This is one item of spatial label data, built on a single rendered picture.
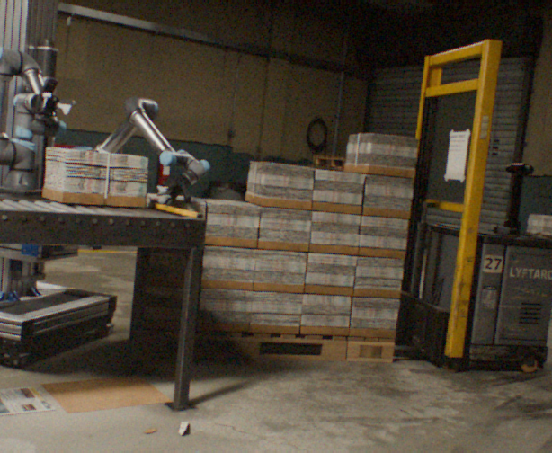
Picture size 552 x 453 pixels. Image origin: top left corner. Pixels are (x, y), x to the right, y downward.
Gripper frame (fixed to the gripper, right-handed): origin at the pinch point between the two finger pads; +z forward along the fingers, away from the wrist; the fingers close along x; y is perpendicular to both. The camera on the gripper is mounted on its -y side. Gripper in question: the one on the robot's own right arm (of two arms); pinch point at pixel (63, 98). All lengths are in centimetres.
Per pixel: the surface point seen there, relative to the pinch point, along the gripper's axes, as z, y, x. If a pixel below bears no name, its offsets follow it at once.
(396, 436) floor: 117, 109, -112
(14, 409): 16, 124, 2
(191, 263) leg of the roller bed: 46, 56, -46
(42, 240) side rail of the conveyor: 33, 56, 15
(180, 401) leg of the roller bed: 46, 114, -54
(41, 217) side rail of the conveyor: 33, 48, 17
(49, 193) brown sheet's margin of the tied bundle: -18.0, 39.4, -13.0
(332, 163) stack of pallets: -381, -84, -645
